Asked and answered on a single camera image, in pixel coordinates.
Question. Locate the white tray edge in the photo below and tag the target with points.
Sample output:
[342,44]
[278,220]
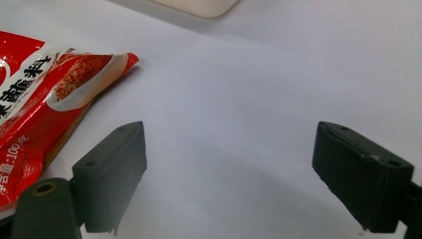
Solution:
[199,7]

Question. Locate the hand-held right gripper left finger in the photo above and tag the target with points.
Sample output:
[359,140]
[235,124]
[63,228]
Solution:
[106,179]

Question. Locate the brown board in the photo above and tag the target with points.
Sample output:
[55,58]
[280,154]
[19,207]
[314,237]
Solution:
[68,132]

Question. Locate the red seasoning packet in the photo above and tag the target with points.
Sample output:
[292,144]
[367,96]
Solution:
[36,106]

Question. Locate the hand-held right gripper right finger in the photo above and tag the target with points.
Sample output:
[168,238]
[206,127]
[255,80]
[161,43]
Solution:
[361,179]

